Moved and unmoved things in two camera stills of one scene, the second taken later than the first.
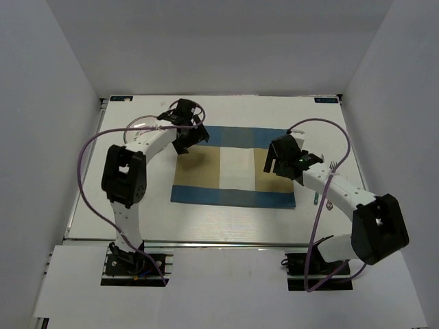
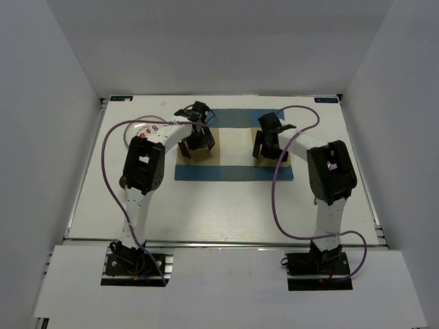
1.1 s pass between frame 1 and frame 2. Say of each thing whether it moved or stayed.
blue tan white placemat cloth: moved
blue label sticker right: stayed
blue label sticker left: stayed
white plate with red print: stayed
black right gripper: moved
